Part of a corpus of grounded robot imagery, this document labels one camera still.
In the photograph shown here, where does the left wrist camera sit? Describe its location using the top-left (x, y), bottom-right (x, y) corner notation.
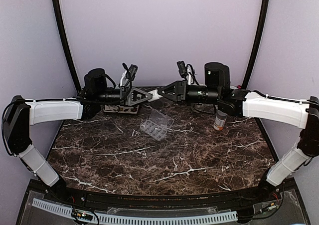
top-left (119, 63), bottom-right (138, 87)

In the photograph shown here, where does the floral square plate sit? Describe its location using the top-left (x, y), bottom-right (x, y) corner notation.
top-left (102, 105), bottom-right (140, 115)

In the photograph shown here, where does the black frame post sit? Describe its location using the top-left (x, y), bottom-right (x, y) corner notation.
top-left (241, 0), bottom-right (269, 89)
top-left (52, 0), bottom-right (81, 92)

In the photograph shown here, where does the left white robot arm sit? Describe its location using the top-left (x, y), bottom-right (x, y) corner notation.
top-left (1, 65), bottom-right (153, 203)

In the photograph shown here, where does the left black frame post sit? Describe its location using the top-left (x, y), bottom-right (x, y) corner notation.
top-left (52, 0), bottom-right (81, 92)

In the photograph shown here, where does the clear plastic pill organizer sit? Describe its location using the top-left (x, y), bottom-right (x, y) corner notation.
top-left (140, 110), bottom-right (174, 141)

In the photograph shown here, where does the small white pill bottle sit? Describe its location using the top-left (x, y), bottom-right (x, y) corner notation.
top-left (149, 89), bottom-right (162, 102)

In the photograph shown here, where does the white slotted cable duct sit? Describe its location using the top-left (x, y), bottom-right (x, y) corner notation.
top-left (31, 198), bottom-right (238, 225)

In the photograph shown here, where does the orange pill bottle grey cap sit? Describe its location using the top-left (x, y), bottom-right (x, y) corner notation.
top-left (213, 110), bottom-right (227, 131)

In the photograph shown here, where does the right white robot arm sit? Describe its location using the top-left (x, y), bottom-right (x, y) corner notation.
top-left (154, 61), bottom-right (319, 202)

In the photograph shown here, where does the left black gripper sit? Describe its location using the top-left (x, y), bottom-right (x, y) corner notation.
top-left (96, 85), bottom-right (153, 107)

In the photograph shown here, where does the beige ceramic mug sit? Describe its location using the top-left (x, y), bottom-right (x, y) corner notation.
top-left (193, 104), bottom-right (206, 113)

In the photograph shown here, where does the right black frame post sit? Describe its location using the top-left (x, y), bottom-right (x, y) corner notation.
top-left (241, 0), bottom-right (269, 89)

